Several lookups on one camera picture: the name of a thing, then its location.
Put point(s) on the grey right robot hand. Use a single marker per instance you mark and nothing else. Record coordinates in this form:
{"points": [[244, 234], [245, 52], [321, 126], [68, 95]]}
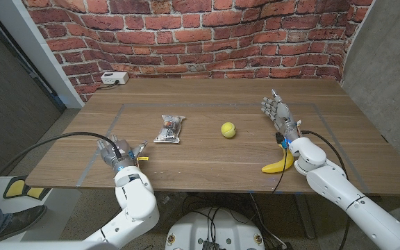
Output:
{"points": [[282, 114]]}

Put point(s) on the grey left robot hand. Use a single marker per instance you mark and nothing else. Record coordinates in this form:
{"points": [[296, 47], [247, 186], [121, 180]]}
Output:
{"points": [[118, 152]]}

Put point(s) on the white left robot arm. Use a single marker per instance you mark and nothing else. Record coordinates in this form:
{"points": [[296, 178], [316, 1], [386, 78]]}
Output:
{"points": [[134, 201]]}

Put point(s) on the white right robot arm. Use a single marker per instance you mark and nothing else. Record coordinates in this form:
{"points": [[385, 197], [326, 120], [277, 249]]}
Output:
{"points": [[346, 198]]}

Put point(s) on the yellow toy banana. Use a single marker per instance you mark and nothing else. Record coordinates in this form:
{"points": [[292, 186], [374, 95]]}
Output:
{"points": [[274, 168]]}

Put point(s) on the yellow tennis ball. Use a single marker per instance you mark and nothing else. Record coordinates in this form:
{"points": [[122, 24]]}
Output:
{"points": [[228, 130]]}

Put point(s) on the silver snack packet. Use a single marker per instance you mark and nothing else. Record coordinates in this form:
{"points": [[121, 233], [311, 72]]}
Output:
{"points": [[169, 129]]}

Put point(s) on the white power box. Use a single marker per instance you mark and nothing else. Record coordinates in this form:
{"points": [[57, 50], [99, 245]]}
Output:
{"points": [[114, 77]]}

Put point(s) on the grey table leg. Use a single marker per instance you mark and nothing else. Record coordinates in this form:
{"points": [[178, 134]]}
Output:
{"points": [[304, 215]]}

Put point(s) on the printed red brick backdrop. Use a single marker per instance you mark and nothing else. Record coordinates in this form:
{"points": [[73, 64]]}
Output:
{"points": [[200, 34]]}

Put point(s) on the dark leather shoe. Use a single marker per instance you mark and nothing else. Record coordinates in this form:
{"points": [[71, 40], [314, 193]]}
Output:
{"points": [[19, 220]]}

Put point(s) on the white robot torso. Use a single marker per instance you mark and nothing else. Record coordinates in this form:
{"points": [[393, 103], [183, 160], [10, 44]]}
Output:
{"points": [[217, 229]]}

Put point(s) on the white door frame post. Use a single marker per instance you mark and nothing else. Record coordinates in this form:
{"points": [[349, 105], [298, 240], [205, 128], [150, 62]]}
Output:
{"points": [[33, 45]]}

